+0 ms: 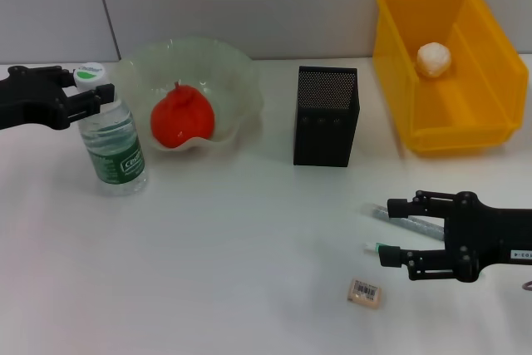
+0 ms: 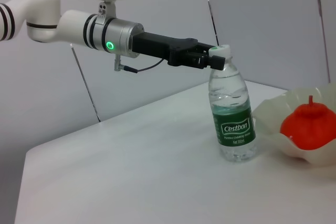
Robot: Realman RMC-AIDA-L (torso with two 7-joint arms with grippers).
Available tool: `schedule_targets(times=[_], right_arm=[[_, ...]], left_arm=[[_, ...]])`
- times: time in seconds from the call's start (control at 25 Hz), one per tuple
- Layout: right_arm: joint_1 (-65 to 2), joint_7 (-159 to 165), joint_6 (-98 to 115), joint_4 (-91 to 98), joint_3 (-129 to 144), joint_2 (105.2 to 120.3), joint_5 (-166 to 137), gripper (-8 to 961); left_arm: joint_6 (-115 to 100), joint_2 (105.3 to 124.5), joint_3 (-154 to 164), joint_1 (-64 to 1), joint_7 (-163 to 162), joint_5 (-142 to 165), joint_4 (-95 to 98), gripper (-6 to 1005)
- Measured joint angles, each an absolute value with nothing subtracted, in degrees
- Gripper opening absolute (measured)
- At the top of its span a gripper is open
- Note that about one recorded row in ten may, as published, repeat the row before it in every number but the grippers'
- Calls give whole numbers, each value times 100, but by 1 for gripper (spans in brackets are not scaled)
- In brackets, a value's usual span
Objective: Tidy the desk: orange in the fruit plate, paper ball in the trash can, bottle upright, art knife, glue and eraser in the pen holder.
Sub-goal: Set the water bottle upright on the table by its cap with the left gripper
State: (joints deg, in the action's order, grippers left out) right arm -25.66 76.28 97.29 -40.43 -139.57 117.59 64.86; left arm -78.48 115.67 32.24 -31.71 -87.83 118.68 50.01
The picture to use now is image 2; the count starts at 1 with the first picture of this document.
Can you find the pale green glass fruit bowl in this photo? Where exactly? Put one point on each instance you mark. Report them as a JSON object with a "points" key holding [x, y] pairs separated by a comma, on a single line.
{"points": [[270, 113]]}

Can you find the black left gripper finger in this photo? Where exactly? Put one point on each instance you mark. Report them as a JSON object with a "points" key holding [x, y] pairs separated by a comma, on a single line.
{"points": [[218, 62], [203, 48]]}

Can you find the red pumpkin toy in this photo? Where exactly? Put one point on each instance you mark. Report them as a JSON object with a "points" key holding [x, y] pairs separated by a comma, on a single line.
{"points": [[307, 127]]}

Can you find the clear green-label water bottle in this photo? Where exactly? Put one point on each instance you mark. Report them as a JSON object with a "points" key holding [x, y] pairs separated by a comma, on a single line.
{"points": [[233, 129]]}

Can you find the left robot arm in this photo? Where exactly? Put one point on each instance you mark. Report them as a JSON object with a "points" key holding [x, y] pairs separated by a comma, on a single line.
{"points": [[71, 27]]}

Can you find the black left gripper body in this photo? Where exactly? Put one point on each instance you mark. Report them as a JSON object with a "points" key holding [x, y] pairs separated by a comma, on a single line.
{"points": [[157, 45]]}

